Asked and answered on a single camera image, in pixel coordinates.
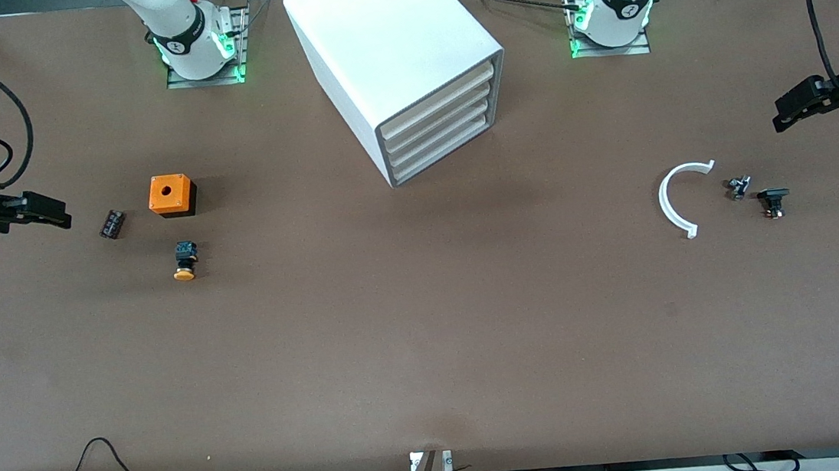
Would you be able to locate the white drawer front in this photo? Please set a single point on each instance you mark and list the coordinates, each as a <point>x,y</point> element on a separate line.
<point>437,101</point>
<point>439,119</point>
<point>442,149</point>
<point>440,134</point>

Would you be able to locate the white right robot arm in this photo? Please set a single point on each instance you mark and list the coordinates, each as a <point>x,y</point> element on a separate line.
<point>184,27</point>

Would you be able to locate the orange button enclosure box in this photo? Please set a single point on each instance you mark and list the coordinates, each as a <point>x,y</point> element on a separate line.
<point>169,194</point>

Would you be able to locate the white curved plastic bracket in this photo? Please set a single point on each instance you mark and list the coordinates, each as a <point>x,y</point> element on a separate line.
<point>662,200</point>

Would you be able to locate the orange mushroom push button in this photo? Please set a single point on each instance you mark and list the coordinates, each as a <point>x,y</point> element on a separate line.
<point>185,262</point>

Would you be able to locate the dark cylindrical capacitor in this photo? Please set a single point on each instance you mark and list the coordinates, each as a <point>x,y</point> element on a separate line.
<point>112,224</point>

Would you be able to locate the small black switch part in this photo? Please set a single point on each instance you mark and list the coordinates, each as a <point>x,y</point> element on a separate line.
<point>773,195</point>

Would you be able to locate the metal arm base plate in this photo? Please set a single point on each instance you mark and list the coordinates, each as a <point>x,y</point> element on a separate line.
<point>242,45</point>
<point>610,52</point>

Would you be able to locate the small black silver connector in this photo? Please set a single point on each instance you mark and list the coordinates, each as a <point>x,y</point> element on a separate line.
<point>738,187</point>

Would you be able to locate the white drawer cabinet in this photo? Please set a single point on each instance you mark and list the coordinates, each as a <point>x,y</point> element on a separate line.
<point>384,31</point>

